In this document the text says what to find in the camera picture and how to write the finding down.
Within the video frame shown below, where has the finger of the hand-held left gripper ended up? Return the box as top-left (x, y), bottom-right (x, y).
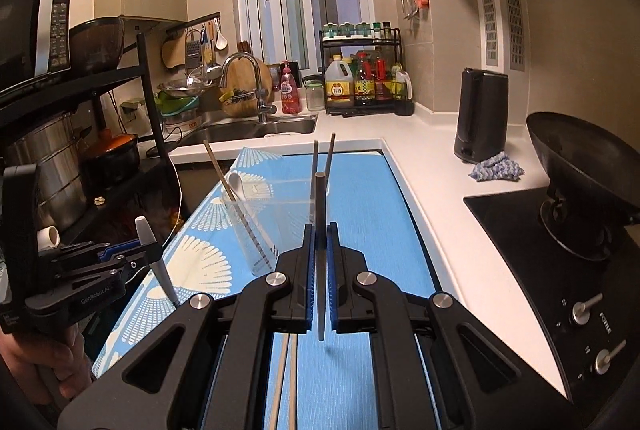
top-left (60, 247), bottom-right (163, 298)
top-left (47, 239), bottom-right (151, 268)

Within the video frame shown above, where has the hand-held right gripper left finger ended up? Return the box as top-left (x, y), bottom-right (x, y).
top-left (57, 222), bottom-right (318, 430)

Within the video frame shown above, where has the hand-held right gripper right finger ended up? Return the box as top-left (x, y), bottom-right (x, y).
top-left (326, 222), bottom-right (586, 430)

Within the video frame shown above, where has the fork with striped white handle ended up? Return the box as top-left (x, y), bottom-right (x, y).
top-left (134, 216), bottom-right (180, 308)

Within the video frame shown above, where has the clear plastic utensil holder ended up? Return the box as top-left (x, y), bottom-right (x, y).
top-left (217, 177), bottom-right (333, 278)

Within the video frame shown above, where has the person's left hand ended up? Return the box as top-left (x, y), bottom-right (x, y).
top-left (0, 325), bottom-right (93, 406)

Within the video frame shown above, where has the white pipe piece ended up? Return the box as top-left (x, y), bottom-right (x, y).
top-left (36, 226), bottom-right (63, 256)

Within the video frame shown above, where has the stainless steel stockpot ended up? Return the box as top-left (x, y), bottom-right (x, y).
top-left (5, 112), bottom-right (88, 233)

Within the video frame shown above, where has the blue shell-pattern placemat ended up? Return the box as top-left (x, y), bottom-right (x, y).
top-left (92, 147), bottom-right (441, 430)

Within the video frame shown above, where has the black pot with orange lid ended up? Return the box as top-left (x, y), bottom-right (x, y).
top-left (80, 132), bottom-right (141, 188)

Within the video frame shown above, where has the stainless steel sink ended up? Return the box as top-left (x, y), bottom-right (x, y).
top-left (177, 117), bottom-right (318, 148)

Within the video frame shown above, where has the green plastic basin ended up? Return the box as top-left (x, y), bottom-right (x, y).
top-left (157, 92), bottom-right (201, 118)

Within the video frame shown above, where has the black metal shelf rack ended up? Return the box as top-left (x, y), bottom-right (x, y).
top-left (0, 32), bottom-right (173, 261)

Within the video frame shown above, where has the black spice rack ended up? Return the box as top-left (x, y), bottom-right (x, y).
top-left (320, 27), bottom-right (415, 117)

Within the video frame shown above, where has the stainless steel bowl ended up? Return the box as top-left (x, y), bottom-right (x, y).
top-left (156, 77), bottom-right (211, 98)

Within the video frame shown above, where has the glass jar with green lid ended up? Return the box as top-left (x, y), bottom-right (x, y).
top-left (304, 79), bottom-right (323, 112)

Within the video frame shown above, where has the black glass gas cooktop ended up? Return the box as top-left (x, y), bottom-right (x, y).
top-left (463, 187), bottom-right (636, 403)

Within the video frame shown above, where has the pink dish soap bottle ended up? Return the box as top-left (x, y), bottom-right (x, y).
top-left (280, 60), bottom-right (303, 115)

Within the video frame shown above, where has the large yellow oil jug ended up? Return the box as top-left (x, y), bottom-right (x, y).
top-left (324, 56), bottom-right (356, 103)

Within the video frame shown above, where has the blue knitted dishcloth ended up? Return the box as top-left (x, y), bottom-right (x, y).
top-left (468, 151), bottom-right (526, 183)

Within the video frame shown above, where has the dark sauce bottle yellow label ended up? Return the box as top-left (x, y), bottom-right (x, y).
top-left (354, 52), bottom-right (376, 106)

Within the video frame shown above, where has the black microwave oven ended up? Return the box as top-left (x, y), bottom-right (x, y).
top-left (0, 0), bottom-right (73, 83)

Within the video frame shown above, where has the oil dispenser bottle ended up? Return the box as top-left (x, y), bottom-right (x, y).
top-left (391, 64), bottom-right (414, 116)

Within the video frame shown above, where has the light wooden hanging board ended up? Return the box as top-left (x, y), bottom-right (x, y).
top-left (161, 37), bottom-right (188, 70)

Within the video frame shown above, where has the dark brown bowl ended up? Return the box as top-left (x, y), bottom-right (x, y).
top-left (68, 16), bottom-right (126, 73)

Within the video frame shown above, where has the red sauce bottle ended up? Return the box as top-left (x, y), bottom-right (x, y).
top-left (375, 55), bottom-right (392, 103)

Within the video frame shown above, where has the round wooden cutting board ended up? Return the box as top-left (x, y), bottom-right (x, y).
top-left (220, 60), bottom-right (273, 118)

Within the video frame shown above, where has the black electric kettle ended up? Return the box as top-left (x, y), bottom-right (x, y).
top-left (453, 66), bottom-right (510, 163)

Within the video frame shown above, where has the chrome kitchen faucet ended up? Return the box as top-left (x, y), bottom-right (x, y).
top-left (219, 51), bottom-right (278, 125)

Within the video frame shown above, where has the black burner grate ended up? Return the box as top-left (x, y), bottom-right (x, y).
top-left (540, 180), bottom-right (640, 261)

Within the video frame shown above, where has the metal stove knob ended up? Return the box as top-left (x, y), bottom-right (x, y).
top-left (592, 340), bottom-right (626, 376)
top-left (570, 294), bottom-right (603, 326)

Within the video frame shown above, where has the row of spice jars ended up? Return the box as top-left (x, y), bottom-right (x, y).
top-left (322, 21), bottom-right (393, 40)

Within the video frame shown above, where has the black wok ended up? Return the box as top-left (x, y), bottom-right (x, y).
top-left (526, 111), bottom-right (640, 218)

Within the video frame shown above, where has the wall socket with plug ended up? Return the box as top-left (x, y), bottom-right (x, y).
top-left (120, 97), bottom-right (146, 121)

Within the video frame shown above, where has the black hook rail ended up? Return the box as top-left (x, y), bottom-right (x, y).
top-left (165, 11), bottom-right (222, 37)

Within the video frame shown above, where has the grey wall vent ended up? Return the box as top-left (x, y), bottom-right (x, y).
top-left (481, 0), bottom-right (501, 65)
top-left (504, 0), bottom-right (526, 72)

